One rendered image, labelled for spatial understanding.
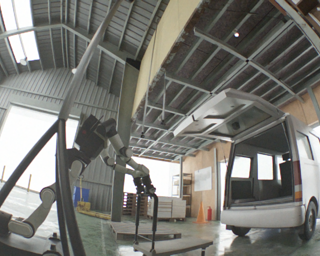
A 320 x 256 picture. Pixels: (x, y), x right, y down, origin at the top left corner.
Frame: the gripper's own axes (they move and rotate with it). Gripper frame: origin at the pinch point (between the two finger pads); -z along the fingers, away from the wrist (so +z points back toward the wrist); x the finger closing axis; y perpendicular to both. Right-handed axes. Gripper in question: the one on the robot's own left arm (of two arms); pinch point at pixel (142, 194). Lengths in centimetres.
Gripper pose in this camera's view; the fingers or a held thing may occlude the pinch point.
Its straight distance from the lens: 174.2
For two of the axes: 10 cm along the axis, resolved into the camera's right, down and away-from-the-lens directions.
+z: -3.5, -9.3, 1.1
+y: -5.8, 3.1, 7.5
